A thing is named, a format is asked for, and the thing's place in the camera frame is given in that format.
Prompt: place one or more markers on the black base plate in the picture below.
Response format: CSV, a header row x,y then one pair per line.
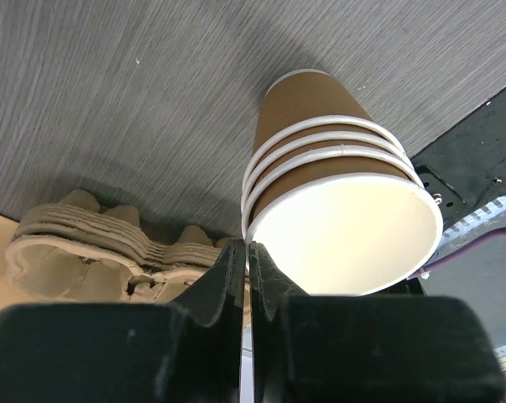
x,y
467,164

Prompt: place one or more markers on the brown paper cup stack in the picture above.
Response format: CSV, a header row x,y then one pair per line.
x,y
331,194

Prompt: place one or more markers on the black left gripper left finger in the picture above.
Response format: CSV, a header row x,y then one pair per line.
x,y
187,350

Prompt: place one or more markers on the cardboard cup carrier stack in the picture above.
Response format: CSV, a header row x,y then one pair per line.
x,y
74,251

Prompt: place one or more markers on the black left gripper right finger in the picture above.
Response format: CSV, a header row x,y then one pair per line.
x,y
375,348

